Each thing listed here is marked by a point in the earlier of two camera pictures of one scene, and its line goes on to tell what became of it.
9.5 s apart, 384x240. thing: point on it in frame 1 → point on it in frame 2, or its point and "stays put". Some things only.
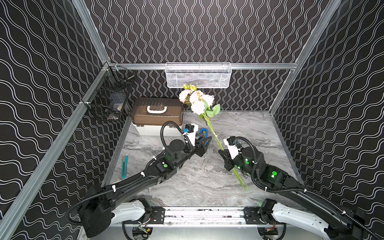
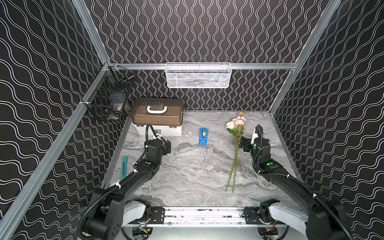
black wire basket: x=107 y=96 stays put
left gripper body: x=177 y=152 → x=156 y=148
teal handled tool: x=124 y=167 stays put
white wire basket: x=201 y=74 stays put
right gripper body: x=238 y=162 → x=248 y=147
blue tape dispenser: x=205 y=131 stays put
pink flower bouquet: x=202 y=105 → x=235 y=126
